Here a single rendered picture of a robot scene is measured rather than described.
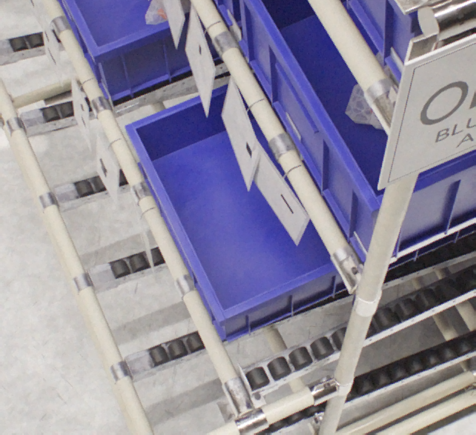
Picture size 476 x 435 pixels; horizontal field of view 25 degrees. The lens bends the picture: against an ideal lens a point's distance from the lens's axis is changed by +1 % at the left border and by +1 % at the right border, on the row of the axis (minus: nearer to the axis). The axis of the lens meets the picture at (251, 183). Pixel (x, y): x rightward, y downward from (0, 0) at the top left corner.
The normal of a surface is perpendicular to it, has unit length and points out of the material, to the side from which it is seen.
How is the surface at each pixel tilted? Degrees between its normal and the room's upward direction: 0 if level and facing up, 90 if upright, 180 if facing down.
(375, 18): 98
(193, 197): 3
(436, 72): 90
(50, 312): 0
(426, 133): 90
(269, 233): 3
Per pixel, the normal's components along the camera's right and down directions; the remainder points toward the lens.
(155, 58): 0.42, 0.80
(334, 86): -0.05, -0.45
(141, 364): 0.19, -0.54
